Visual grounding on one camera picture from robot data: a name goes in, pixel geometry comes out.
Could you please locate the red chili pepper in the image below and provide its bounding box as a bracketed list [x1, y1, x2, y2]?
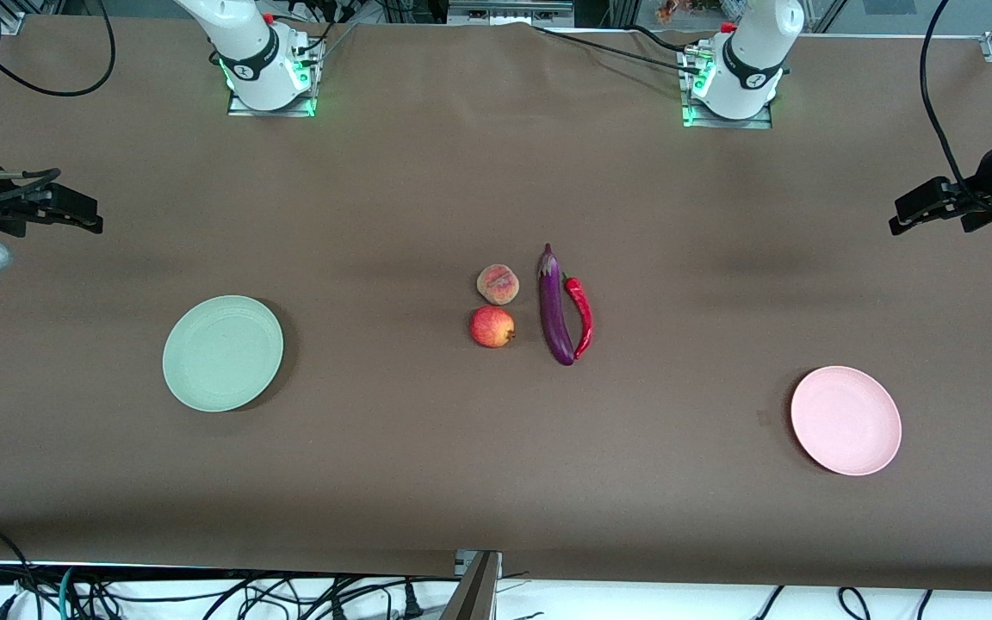
[562, 273, 593, 361]

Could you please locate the purple eggplant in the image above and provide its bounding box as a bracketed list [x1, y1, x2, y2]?
[537, 243, 575, 367]

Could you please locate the peach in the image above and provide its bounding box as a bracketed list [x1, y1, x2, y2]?
[476, 263, 520, 306]

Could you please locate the red apple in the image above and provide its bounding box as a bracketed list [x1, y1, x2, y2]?
[469, 306, 517, 349]

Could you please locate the light green plate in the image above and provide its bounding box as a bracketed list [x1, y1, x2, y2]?
[162, 295, 285, 413]

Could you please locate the pink plate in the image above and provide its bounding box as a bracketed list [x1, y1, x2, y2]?
[790, 366, 902, 477]

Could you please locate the brown table cloth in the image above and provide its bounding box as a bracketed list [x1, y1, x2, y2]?
[0, 15, 992, 595]

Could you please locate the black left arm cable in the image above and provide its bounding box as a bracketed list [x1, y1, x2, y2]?
[920, 0, 992, 212]

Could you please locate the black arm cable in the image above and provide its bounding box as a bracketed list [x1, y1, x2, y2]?
[920, 0, 992, 212]
[0, 0, 116, 98]

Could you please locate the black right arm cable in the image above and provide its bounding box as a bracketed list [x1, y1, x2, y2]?
[0, 0, 116, 98]

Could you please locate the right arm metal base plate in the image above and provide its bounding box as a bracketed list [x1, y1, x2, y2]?
[227, 84, 318, 118]

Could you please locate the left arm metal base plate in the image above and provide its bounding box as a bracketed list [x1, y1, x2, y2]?
[682, 102, 774, 131]

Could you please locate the short black table cable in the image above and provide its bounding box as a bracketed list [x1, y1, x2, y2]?
[625, 24, 693, 51]

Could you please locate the thin grey cable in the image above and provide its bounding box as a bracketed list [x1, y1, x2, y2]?
[317, 22, 361, 66]

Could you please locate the long black table cable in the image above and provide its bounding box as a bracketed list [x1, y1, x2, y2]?
[532, 24, 704, 73]

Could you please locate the grey metal frame box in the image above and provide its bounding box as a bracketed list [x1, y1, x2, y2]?
[448, 0, 575, 28]

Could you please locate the aluminium profile post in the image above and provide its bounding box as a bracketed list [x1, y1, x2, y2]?
[440, 549, 503, 620]

